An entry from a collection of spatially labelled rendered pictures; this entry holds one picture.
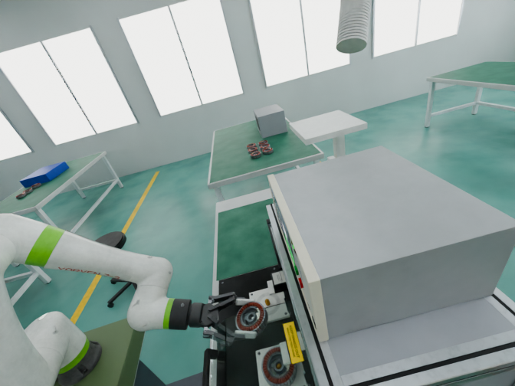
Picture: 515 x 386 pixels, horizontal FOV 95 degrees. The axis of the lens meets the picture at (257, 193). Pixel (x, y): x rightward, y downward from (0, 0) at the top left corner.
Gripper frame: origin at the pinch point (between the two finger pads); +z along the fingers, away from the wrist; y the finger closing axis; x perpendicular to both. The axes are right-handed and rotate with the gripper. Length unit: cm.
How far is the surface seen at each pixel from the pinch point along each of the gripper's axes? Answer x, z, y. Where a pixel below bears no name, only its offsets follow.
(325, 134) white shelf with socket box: 48, 36, -76
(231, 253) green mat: -19, -7, -50
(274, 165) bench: -4, 26, -149
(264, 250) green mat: -12.0, 10.2, -47.0
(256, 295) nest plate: -11.4, 4.7, -17.8
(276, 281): 5.5, 9.5, -11.6
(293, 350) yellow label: 19.6, 7.3, 20.0
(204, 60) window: 61, -87, -455
